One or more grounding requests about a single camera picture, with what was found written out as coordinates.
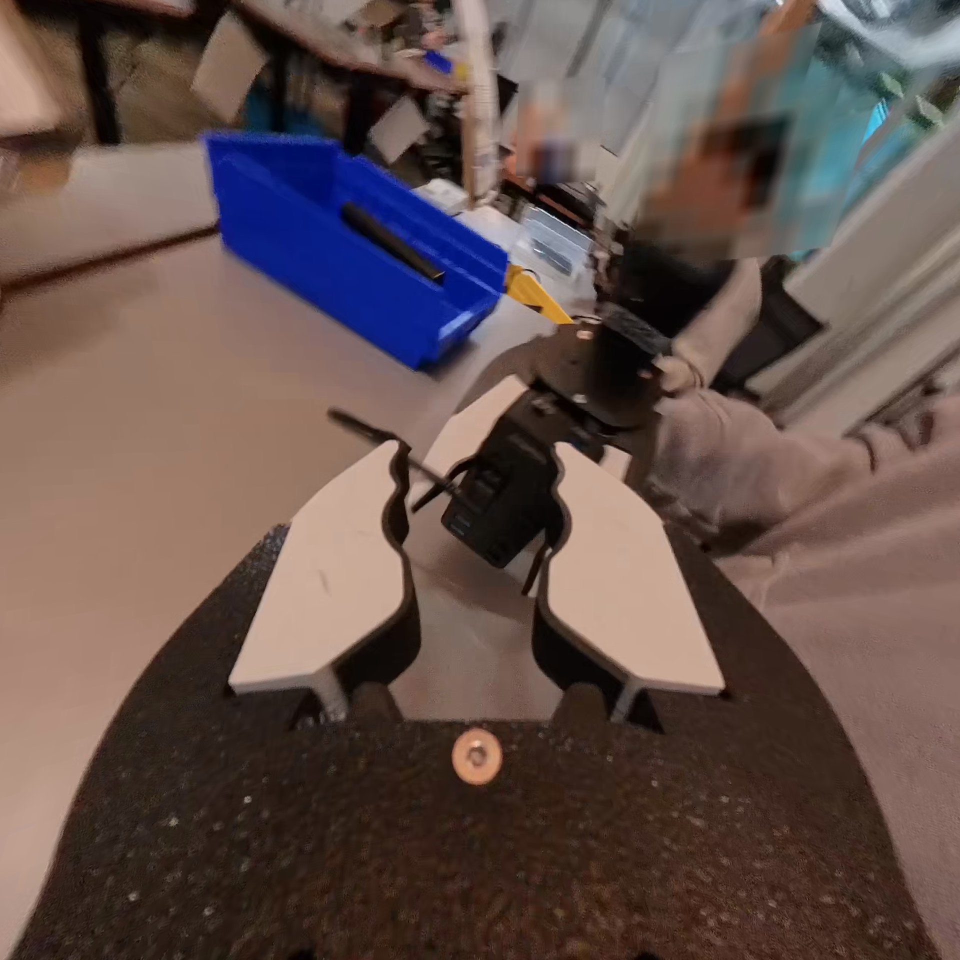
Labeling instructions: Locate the dark workbench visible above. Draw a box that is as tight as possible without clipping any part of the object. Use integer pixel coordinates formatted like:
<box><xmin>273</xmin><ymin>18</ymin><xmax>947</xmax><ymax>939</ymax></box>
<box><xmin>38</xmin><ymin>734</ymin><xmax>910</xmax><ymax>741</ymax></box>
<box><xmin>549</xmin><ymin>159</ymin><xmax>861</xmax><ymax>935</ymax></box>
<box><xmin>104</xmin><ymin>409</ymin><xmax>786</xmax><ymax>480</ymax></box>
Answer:
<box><xmin>75</xmin><ymin>0</ymin><xmax>470</xmax><ymax>144</ymax></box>

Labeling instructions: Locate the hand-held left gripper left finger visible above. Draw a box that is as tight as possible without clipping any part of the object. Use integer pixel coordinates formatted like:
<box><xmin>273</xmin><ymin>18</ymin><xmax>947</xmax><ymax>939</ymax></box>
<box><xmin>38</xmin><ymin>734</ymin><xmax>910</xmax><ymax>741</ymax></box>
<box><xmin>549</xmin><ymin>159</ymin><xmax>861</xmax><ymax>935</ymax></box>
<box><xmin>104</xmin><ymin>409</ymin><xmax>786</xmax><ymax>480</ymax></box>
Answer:
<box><xmin>227</xmin><ymin>438</ymin><xmax>421</xmax><ymax>723</ymax></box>

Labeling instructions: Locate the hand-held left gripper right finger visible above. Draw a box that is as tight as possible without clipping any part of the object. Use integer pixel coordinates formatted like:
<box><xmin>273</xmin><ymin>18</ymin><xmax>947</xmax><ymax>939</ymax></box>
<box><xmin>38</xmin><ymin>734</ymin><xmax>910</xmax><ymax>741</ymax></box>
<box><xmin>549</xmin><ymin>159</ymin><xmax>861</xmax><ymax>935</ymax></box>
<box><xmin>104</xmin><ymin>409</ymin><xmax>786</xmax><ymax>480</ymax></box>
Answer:
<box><xmin>531</xmin><ymin>441</ymin><xmax>729</xmax><ymax>725</ymax></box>

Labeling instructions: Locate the blue plastic bin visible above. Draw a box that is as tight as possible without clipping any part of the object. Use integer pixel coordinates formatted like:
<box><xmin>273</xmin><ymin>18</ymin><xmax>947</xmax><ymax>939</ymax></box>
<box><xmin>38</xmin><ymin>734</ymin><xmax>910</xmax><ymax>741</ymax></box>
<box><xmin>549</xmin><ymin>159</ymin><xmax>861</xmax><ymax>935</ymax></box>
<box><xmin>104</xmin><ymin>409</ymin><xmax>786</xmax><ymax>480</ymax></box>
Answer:
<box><xmin>202</xmin><ymin>129</ymin><xmax>511</xmax><ymax>372</ymax></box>

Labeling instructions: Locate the cardboard box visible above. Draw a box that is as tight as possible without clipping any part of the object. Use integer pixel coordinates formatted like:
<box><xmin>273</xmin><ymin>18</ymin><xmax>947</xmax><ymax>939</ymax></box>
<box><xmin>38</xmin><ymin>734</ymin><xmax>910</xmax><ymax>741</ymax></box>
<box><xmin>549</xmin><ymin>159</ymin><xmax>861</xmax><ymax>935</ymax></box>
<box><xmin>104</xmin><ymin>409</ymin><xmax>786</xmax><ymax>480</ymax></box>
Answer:
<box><xmin>189</xmin><ymin>11</ymin><xmax>270</xmax><ymax>123</ymax></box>
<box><xmin>367</xmin><ymin>96</ymin><xmax>430</xmax><ymax>165</ymax></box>

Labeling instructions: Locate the yellow card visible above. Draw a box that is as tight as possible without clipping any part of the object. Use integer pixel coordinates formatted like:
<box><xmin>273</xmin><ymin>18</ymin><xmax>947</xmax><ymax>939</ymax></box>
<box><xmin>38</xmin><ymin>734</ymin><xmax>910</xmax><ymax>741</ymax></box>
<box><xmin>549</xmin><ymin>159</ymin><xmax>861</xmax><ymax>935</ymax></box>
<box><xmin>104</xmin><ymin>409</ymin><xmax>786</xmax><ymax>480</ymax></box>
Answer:
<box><xmin>504</xmin><ymin>262</ymin><xmax>576</xmax><ymax>326</ymax></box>

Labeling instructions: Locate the compact black usb hub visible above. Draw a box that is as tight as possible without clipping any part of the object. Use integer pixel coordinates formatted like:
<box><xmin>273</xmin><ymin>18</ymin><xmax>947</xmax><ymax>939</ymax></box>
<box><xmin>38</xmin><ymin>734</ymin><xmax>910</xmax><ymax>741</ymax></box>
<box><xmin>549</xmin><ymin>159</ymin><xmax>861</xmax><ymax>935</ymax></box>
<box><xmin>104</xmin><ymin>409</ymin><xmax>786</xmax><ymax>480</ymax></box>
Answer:
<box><xmin>441</xmin><ymin>390</ymin><xmax>573</xmax><ymax>569</ymax></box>

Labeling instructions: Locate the long black usb hub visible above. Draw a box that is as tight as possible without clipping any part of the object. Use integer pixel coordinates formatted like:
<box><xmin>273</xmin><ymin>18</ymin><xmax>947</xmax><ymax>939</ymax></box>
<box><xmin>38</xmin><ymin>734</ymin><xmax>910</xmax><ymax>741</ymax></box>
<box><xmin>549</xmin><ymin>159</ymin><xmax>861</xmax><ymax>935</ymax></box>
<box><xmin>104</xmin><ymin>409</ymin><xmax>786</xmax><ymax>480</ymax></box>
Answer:
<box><xmin>339</xmin><ymin>200</ymin><xmax>447</xmax><ymax>286</ymax></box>

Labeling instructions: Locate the black usb cable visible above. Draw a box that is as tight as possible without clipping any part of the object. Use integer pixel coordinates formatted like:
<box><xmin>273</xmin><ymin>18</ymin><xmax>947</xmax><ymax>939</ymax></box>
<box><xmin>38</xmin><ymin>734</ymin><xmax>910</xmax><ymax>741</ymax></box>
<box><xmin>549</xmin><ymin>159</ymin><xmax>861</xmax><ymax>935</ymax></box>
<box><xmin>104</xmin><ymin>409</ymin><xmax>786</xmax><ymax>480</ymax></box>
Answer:
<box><xmin>327</xmin><ymin>407</ymin><xmax>470</xmax><ymax>515</ymax></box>

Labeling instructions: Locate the clear plastic box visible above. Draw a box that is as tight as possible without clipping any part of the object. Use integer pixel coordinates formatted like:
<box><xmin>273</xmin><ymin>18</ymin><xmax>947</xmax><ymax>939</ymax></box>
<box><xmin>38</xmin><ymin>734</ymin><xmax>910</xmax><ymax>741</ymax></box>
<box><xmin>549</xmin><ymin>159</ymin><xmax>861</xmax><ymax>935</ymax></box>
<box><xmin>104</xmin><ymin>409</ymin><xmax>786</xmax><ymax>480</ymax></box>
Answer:
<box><xmin>517</xmin><ymin>202</ymin><xmax>597</xmax><ymax>277</ymax></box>

